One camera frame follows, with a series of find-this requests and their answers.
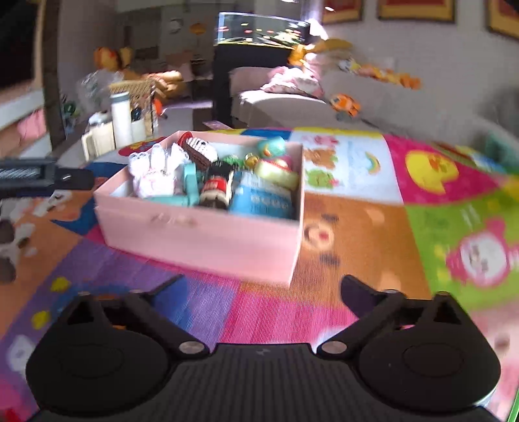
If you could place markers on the yellow-green toy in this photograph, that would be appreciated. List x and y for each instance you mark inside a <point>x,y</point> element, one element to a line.
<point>277,174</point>

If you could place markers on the teal cloth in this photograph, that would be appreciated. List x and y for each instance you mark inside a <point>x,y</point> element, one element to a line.
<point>502,152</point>

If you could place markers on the pink cardboard box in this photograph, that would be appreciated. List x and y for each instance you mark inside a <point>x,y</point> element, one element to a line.
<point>202,243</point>

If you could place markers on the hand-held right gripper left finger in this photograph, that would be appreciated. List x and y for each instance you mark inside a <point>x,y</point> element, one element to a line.
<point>164,320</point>

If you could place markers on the row of orange plush toys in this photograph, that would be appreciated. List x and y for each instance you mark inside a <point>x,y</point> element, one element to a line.
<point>385,74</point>

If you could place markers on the colourful printed blanket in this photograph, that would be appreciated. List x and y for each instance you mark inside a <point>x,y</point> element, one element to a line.
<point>365,243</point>

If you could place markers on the glass fish tank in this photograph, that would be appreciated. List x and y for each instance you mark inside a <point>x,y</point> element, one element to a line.
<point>259,28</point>

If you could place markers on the orange plush toy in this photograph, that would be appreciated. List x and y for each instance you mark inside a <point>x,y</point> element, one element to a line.
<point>344,104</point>

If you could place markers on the dark television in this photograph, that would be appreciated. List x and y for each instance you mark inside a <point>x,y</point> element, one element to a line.
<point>18,40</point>

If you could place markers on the white crochet bunny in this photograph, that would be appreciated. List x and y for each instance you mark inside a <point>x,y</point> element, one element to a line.
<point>154,176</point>

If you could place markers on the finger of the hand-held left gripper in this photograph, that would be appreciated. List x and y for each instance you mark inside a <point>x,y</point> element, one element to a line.
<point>75,179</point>

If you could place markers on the red block figure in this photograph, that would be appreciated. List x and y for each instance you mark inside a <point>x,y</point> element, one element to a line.
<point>215,188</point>

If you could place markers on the woven basket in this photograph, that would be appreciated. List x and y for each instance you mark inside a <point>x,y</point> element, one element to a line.
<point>133,88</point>

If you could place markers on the yellow bear plush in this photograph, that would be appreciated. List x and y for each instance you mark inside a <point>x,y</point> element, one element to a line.
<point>111,57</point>

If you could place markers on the pink cloth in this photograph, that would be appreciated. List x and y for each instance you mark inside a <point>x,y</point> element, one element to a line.
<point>292,83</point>

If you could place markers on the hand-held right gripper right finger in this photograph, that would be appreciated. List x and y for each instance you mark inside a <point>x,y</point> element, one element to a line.
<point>357,296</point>

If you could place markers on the blue and white toy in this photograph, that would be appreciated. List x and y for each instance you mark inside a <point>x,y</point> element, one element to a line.
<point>263,201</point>

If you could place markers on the small white cup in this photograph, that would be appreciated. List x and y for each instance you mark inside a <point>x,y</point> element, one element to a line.
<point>138,130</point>

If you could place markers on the yellow plush toy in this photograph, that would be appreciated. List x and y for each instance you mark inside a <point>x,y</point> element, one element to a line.
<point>320,48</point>

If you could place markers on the gold-framed red picture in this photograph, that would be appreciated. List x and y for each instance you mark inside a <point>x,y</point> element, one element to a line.
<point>342,10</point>
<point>415,9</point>
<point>502,18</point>

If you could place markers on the grey sofa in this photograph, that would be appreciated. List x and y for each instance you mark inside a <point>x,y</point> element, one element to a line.
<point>405,109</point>

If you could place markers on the small yellow ball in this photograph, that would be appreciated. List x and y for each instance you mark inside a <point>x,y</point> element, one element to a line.
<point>251,160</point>

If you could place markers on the teal egg toy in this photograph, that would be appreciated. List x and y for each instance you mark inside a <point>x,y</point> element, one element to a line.
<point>272,147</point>

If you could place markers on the green-hatted crochet doll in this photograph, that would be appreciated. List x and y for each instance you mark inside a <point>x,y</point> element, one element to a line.
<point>200,151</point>

